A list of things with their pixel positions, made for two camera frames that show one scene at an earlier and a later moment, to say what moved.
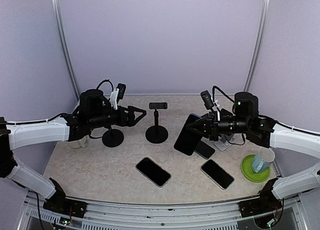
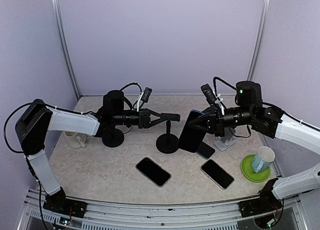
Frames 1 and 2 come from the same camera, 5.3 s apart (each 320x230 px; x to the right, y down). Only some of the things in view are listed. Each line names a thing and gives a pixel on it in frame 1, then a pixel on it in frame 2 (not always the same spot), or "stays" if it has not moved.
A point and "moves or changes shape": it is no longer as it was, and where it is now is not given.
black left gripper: [130, 121] to [144, 121]
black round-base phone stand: [157, 134] to [168, 143]
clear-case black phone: [156, 174] stays
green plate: [249, 174] stays
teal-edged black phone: [204, 150] stays
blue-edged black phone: [188, 139] moves or changes shape
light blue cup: [261, 162] stays
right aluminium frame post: [266, 6] stays
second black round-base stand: [113, 138] stays
